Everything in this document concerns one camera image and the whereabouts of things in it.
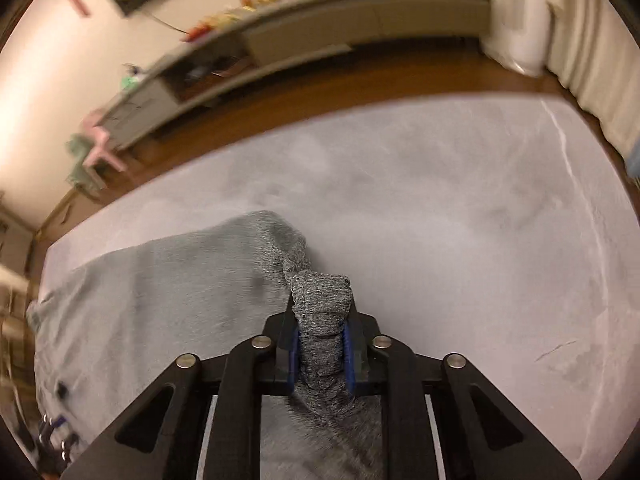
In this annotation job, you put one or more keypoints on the cream curtain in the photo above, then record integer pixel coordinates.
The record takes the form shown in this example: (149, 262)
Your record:
(595, 50)

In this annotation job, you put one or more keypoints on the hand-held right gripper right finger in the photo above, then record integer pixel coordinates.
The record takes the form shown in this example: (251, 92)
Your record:
(350, 360)

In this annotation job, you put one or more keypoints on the standing air conditioner lace cover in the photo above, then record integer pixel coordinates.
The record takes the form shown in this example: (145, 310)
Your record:
(520, 15)

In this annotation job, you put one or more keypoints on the green plastic child chair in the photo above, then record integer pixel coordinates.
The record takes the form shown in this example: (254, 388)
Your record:
(82, 165)

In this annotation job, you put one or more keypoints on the pink plastic child chair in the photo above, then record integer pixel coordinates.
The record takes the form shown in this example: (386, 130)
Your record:
(102, 142)

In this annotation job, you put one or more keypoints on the green flat item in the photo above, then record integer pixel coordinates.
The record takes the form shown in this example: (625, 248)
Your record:
(131, 81)

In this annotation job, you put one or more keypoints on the grey low media cabinet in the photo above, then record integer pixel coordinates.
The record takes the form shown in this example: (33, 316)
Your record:
(300, 25)

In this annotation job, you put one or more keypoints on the grey knit garment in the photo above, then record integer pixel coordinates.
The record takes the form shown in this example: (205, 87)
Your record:
(175, 300)

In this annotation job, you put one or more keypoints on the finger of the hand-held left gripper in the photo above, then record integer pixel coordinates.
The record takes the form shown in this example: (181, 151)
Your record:
(59, 422)

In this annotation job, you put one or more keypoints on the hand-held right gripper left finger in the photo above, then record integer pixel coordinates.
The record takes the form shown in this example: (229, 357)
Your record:
(295, 360)

